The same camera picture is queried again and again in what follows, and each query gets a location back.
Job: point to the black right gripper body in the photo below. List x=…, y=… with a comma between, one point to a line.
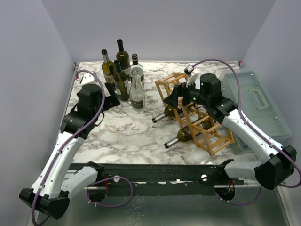
x=178, y=94

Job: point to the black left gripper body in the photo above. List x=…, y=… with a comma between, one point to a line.
x=98, y=108

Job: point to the green wine bottle cream label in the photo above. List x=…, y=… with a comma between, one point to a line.
x=121, y=82

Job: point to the olive wine bottle brown label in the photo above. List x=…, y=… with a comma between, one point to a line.
x=167, y=113

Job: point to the green wine bottle white label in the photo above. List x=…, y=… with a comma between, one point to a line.
x=184, y=134

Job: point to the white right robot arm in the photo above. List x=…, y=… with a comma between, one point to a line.
x=275, y=161

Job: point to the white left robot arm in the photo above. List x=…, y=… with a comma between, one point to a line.
x=50, y=194

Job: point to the round clear glass bottle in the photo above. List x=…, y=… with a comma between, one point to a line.
x=137, y=94

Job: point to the green bottle Primitivo label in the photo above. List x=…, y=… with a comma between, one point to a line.
x=108, y=68

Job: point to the wooden wine rack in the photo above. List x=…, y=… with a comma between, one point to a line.
x=197, y=111

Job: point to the square clear liquor bottle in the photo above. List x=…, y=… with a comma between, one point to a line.
x=136, y=65

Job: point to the dark green bottle Masini label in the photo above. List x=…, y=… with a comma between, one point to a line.
x=123, y=57

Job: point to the translucent plastic storage box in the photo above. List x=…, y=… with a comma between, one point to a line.
x=256, y=103

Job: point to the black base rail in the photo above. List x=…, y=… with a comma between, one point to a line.
x=161, y=180

